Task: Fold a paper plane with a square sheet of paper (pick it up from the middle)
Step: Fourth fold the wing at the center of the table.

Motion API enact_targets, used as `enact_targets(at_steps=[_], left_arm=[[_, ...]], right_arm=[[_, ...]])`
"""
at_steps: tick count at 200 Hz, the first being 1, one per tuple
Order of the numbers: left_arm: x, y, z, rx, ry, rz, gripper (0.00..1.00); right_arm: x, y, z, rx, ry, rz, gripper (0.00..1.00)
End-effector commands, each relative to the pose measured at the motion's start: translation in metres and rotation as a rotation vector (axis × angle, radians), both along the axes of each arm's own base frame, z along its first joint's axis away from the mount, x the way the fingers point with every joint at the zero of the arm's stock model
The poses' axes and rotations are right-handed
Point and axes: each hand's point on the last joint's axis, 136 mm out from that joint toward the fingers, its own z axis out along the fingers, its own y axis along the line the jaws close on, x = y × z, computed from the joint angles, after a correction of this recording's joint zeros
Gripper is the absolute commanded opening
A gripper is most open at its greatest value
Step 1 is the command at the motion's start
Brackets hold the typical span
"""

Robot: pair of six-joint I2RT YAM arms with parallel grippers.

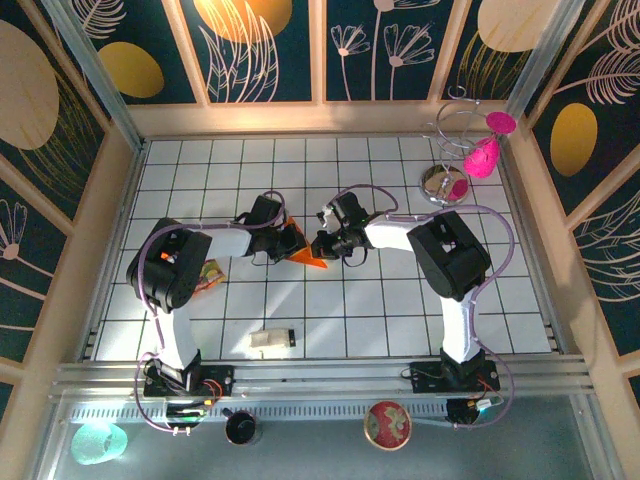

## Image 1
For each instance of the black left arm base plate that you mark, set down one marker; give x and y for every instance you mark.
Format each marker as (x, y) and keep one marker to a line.
(222, 380)

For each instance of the aluminium corner post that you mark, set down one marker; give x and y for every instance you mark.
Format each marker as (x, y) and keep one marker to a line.
(547, 60)
(100, 85)

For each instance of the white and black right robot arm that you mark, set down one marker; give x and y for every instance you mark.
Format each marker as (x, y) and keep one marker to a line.
(450, 260)

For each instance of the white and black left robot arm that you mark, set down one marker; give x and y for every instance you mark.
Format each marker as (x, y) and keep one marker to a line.
(170, 270)

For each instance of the perforated metal strip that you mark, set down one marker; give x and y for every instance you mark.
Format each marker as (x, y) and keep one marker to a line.
(310, 412)

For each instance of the pink felt disc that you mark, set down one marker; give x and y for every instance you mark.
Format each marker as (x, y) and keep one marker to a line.
(501, 123)

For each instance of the teal plastic cup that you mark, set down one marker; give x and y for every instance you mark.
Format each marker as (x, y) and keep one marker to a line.
(97, 444)

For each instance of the black mug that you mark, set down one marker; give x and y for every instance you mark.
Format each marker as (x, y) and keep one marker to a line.
(242, 430)

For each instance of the colourful snack wrapper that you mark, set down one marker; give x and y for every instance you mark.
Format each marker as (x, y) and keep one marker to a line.
(212, 275)

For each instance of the aluminium front rail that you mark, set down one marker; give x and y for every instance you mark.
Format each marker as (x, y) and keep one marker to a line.
(320, 380)

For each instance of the pink cups on stand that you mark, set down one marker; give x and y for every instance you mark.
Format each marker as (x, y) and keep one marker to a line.
(481, 160)

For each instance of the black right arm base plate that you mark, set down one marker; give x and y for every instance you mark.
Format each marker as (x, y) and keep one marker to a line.
(422, 377)

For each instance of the aluminium side rail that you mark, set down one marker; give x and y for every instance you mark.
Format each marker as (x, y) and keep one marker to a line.
(132, 175)
(521, 200)

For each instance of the white block with black end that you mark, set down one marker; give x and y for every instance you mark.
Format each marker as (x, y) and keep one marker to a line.
(267, 340)

